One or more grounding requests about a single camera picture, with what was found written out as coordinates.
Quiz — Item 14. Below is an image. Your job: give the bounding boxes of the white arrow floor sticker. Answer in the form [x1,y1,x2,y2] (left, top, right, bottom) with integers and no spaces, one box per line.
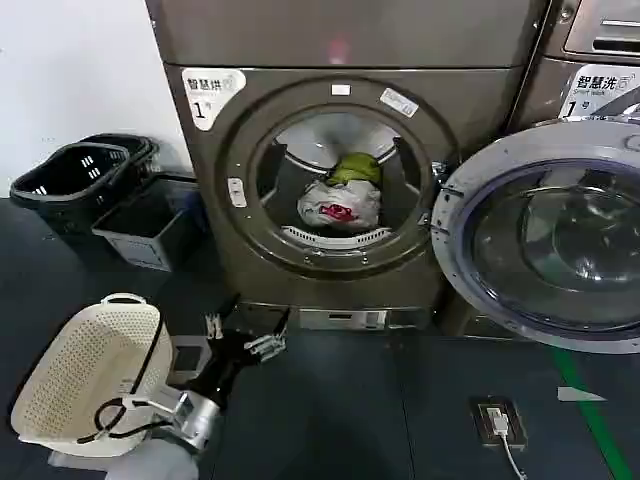
[556,385,609,403]

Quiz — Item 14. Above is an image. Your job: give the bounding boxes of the white perforated laundry basket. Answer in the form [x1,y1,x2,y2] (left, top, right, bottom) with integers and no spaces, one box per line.
[9,293,175,459]

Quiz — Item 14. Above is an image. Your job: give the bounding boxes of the round glass dryer door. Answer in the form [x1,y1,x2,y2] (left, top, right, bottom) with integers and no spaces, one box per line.
[430,121,640,354]

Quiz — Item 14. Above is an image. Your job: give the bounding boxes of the black oval laundry basket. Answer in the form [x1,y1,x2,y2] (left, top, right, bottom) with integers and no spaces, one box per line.
[9,141,132,242]
[88,133,162,174]

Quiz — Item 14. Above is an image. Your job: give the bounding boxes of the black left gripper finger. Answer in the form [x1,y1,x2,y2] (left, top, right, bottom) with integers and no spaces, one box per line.
[203,310,226,343]
[243,307,291,363]

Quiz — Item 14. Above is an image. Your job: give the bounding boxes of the grey washing machine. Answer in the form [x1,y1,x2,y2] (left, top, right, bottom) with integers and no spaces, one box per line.
[508,0,640,151]

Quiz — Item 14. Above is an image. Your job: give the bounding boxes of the black floor socket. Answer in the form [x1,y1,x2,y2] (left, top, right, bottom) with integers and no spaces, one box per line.
[468,395,529,446]

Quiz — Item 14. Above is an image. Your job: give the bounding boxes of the white garment with red print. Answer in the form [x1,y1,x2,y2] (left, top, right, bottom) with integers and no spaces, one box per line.
[296,178,384,233]

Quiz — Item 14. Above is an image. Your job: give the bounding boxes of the white plug with cable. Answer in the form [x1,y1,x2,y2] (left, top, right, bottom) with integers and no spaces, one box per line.
[485,406,529,480]

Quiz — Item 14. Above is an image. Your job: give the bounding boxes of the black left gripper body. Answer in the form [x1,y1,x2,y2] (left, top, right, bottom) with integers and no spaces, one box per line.
[189,330,252,404]

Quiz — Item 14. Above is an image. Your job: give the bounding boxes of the green floor tape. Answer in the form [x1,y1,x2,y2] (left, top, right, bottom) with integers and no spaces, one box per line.
[549,344,632,480]

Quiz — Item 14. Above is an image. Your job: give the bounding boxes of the dark grey rectangular bin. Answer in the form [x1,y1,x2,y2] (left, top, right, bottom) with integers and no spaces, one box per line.
[91,173,204,274]

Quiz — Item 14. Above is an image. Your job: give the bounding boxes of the white slanted info sticker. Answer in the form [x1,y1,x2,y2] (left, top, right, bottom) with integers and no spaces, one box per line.
[381,88,419,119]

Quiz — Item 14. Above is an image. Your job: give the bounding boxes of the white number label on washer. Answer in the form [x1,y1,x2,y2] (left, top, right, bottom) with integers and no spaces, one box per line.
[559,67,640,121]

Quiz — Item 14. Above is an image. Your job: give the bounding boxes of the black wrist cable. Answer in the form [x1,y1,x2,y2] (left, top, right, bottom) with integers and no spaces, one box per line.
[77,319,169,446]

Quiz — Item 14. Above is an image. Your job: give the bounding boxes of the white number label on dryer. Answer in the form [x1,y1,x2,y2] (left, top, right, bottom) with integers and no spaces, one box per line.
[180,67,248,133]

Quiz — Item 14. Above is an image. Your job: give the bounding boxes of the grey dryer with round opening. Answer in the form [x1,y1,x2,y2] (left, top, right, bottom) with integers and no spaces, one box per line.
[144,0,551,332]

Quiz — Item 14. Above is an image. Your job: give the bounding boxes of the green garment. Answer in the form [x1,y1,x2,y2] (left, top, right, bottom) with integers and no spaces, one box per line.
[327,151,384,187]

